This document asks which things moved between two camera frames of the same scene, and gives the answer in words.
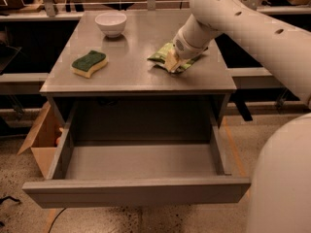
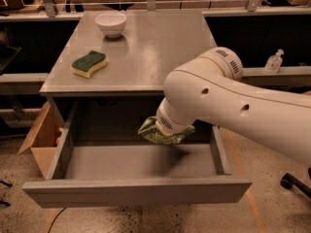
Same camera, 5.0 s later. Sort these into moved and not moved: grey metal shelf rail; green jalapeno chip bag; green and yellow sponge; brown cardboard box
Moved: green jalapeno chip bag
Not moved: brown cardboard box; green and yellow sponge; grey metal shelf rail
